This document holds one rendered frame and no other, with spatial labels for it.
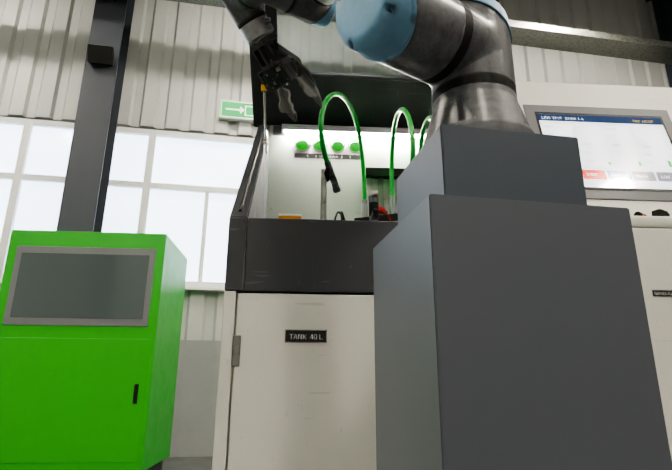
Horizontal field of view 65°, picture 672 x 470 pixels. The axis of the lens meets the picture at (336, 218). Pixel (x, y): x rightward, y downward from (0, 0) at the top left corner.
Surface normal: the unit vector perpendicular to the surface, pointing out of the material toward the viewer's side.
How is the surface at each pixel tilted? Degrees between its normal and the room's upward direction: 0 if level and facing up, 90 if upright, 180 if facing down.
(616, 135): 76
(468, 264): 90
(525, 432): 90
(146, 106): 90
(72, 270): 90
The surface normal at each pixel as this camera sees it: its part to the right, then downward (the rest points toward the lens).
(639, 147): 0.07, -0.52
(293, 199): 0.07, -0.30
